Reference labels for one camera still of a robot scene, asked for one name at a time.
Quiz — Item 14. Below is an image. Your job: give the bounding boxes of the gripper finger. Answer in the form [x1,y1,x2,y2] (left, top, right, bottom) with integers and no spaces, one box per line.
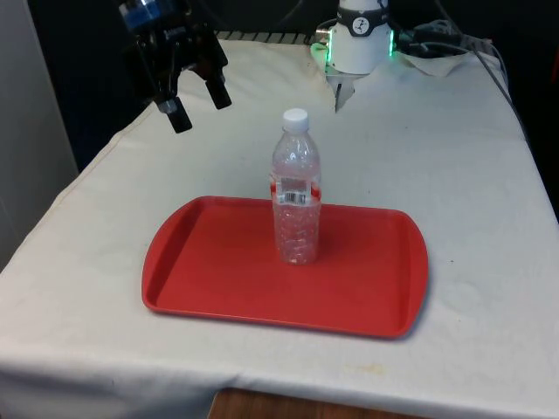
[186,24,233,112]
[124,37,194,134]

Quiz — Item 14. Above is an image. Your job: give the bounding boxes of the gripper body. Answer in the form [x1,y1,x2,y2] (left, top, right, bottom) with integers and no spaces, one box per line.
[118,0,209,47]

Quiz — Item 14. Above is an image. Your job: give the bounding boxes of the clear plastic bottle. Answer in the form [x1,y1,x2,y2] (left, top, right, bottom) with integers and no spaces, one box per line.
[269,107,323,266]

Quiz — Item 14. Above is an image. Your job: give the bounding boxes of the red tray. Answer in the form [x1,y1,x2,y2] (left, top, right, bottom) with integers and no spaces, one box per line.
[141,195,430,340]

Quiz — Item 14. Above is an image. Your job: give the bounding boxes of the black cable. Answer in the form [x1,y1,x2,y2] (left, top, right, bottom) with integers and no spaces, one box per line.
[395,24,466,58]

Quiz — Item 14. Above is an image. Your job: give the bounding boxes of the grey cable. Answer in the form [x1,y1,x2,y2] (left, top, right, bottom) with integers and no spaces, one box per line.
[453,37,528,132]

